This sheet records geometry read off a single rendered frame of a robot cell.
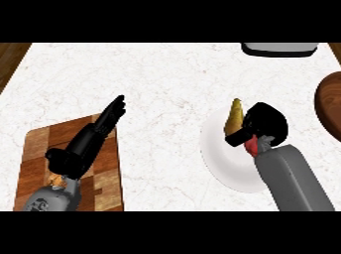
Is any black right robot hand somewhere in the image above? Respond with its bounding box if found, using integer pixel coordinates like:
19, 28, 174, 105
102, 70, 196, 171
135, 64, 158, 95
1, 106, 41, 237
224, 101, 289, 148

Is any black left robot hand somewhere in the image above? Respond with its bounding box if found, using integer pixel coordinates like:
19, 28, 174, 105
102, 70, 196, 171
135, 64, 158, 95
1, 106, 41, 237
44, 94, 127, 181

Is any yellow-green pear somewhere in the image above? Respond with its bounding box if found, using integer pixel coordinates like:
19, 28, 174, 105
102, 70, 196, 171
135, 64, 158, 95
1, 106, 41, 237
224, 97, 246, 137

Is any white plate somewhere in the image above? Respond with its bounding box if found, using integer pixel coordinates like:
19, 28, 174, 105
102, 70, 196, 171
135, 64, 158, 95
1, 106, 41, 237
199, 106, 267, 193

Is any wooden cutting board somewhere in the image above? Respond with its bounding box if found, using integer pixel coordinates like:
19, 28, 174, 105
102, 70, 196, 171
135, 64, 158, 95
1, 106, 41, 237
13, 112, 125, 212

